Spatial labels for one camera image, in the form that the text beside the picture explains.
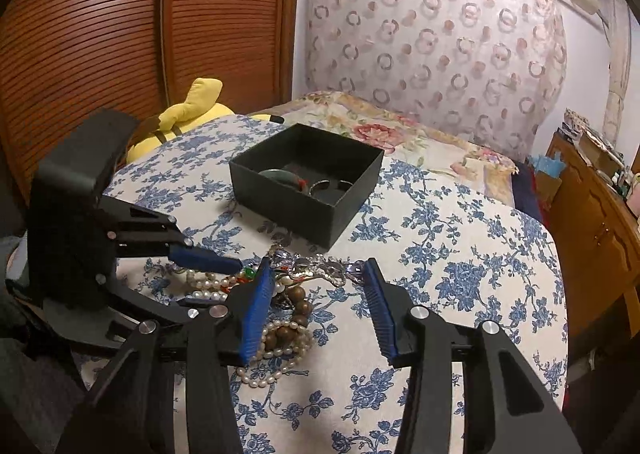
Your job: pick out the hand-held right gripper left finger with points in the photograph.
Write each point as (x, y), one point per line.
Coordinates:
(256, 319)

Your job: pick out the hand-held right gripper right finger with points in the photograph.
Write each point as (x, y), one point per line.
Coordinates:
(381, 314)

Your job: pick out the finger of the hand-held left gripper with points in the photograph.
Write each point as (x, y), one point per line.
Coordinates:
(205, 261)
(155, 314)

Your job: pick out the black cardboard box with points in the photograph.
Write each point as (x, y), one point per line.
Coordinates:
(280, 206)

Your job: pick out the green jade bangle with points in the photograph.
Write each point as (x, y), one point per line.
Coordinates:
(282, 175)

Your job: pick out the silver metal bangle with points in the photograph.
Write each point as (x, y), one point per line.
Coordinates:
(330, 182)

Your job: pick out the blue floral tablecloth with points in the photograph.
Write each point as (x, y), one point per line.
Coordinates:
(450, 239)

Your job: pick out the yellow plush toy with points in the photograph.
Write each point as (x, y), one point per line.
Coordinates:
(200, 98)

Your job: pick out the pink floral bed blanket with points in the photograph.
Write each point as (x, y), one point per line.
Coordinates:
(405, 133)

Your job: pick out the wooden slatted wardrobe door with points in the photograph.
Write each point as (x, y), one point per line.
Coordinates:
(225, 18)
(75, 43)

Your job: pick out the wooden cabinet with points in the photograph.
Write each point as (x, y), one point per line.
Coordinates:
(590, 239)

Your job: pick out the light blue bag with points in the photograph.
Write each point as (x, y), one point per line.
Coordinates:
(547, 166)

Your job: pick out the clutter on cabinet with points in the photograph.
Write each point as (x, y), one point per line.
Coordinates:
(595, 138)

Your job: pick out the sheer circle-print curtain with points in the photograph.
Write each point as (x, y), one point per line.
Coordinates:
(425, 33)

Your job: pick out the white wrapped pipe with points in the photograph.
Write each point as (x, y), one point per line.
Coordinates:
(619, 63)

